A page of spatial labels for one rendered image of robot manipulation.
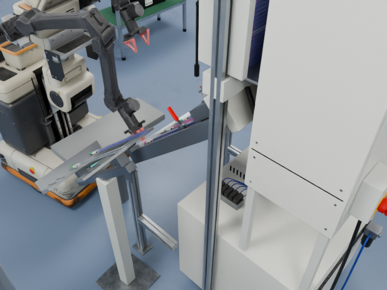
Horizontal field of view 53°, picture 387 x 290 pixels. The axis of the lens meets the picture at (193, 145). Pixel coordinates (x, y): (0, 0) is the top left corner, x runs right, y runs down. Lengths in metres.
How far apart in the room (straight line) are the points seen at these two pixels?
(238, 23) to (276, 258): 0.95
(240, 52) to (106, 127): 1.29
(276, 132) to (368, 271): 1.51
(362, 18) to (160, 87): 2.82
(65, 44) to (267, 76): 1.28
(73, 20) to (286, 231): 1.20
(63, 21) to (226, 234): 1.07
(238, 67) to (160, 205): 1.62
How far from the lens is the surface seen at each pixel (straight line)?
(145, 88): 3.53
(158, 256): 2.31
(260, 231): 1.66
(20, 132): 2.47
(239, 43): 1.01
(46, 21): 1.74
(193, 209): 1.70
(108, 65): 1.67
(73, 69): 2.20
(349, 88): 0.91
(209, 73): 1.10
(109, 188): 1.60
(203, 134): 1.31
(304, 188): 1.14
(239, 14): 0.98
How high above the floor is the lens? 1.96
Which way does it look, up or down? 42 degrees down
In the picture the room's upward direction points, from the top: straight up
